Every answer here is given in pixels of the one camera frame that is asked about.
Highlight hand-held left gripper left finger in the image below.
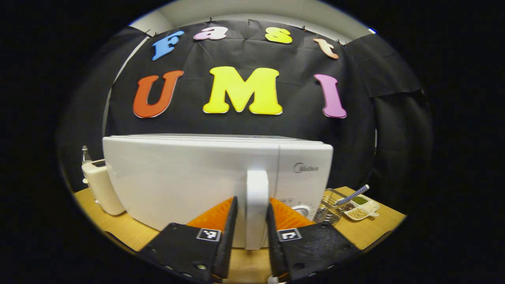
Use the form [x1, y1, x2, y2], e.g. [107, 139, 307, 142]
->
[138, 196, 238, 284]

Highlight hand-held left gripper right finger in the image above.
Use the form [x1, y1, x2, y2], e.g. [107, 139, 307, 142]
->
[266, 197, 361, 282]

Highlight white microwave oven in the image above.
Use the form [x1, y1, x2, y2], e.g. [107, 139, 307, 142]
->
[103, 134, 334, 251]

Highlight white divided bean dish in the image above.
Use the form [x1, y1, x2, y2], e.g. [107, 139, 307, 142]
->
[343, 194, 380, 221]

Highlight black backdrop cloth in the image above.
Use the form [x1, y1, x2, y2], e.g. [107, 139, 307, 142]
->
[59, 20, 432, 206]

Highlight cream toaster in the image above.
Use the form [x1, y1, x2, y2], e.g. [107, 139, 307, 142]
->
[82, 159, 126, 216]

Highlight metal wire basket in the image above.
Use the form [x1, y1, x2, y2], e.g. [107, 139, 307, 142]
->
[314, 189, 350, 226]

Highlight checkered handle spoon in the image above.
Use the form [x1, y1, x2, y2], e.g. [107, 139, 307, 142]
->
[336, 185, 370, 206]

